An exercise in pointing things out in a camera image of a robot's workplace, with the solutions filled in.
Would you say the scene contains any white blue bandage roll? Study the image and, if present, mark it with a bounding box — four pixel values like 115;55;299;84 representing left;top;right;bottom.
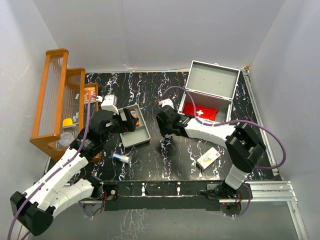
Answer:
112;152;132;164

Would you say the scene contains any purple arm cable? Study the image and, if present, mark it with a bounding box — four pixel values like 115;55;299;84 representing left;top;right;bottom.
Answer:
7;94;101;240
161;86;287;217

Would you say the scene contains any red patterned box on shelf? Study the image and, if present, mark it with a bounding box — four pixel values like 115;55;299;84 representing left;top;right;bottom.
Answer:
83;86;97;104

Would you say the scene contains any red first aid pouch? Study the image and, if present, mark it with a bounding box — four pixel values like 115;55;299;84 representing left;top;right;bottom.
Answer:
182;102;219;121

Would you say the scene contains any grey plastic medicine case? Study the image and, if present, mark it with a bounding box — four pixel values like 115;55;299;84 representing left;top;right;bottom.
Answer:
178;60;241;123

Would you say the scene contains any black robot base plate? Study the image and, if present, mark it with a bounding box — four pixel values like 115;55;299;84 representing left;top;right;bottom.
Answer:
101;180;252;213

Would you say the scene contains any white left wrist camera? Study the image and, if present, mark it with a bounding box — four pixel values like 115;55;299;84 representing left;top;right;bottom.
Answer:
96;94;119;114

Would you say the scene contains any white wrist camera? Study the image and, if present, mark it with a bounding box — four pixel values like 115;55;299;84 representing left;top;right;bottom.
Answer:
96;94;119;114
158;98;174;109

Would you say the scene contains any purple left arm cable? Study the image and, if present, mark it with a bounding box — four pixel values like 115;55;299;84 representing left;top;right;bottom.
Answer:
7;94;101;240

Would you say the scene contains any yellow cap bottle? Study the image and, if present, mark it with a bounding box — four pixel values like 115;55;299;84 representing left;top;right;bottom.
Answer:
62;118;74;129

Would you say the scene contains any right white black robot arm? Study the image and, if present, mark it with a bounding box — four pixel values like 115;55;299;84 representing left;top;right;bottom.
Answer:
156;105;266;199

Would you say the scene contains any orange wooden tiered shelf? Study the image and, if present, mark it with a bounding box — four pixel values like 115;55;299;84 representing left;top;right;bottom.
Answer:
30;48;99;161

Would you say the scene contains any clear plastic cup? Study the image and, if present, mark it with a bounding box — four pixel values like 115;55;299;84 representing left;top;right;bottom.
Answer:
58;132;75;148

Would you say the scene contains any white cardboard medicine box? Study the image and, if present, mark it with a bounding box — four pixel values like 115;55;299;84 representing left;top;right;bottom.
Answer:
196;147;221;170

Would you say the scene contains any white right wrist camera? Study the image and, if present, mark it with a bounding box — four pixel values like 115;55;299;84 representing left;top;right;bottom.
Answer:
158;98;174;109

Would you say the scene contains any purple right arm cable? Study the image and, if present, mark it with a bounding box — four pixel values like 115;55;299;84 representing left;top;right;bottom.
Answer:
161;86;287;217

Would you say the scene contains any brown orange cap bottle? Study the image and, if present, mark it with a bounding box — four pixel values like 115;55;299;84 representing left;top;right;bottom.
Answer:
130;109;140;127

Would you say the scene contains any grey divided plastic tray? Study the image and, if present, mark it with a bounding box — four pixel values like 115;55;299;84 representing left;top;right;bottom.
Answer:
119;103;151;148

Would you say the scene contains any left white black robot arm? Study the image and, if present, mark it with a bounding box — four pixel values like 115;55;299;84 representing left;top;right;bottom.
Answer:
9;108;139;236

